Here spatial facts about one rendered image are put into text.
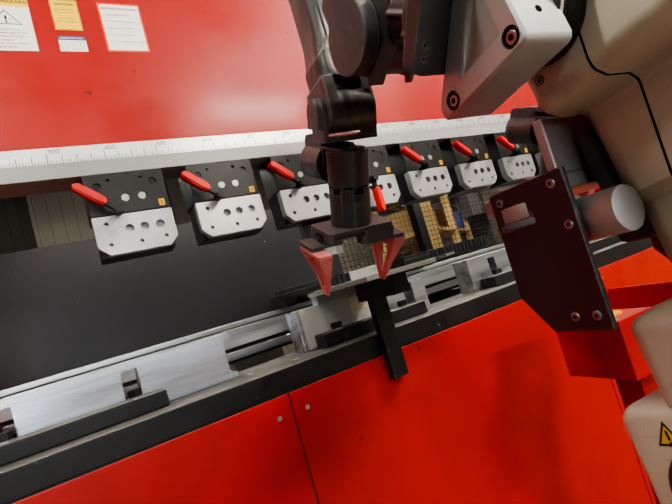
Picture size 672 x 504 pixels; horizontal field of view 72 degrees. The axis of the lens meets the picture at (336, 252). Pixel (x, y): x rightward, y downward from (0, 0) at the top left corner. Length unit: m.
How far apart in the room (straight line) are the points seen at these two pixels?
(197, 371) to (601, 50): 0.84
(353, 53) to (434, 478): 0.89
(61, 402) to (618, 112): 0.92
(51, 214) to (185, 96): 5.39
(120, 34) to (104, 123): 0.21
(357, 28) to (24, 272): 1.24
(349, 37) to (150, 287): 1.16
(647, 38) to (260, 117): 0.88
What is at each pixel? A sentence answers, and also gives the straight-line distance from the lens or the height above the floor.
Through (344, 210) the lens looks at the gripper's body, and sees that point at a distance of 0.62.
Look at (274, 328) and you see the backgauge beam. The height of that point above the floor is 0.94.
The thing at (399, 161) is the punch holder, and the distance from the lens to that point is 1.34.
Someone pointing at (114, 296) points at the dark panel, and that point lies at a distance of 1.52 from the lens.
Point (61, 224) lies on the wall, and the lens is 6.40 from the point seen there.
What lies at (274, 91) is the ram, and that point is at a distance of 1.21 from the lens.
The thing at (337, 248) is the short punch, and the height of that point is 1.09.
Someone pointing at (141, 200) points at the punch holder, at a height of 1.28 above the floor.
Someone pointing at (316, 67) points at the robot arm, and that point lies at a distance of 0.62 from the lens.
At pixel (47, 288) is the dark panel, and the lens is 1.52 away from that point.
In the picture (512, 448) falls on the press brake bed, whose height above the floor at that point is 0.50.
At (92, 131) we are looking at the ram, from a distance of 1.06.
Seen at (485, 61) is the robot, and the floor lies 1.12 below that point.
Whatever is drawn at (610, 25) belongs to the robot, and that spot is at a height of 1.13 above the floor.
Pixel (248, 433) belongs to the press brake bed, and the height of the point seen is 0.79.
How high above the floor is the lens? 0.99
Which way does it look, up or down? 5 degrees up
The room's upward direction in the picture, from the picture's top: 16 degrees counter-clockwise
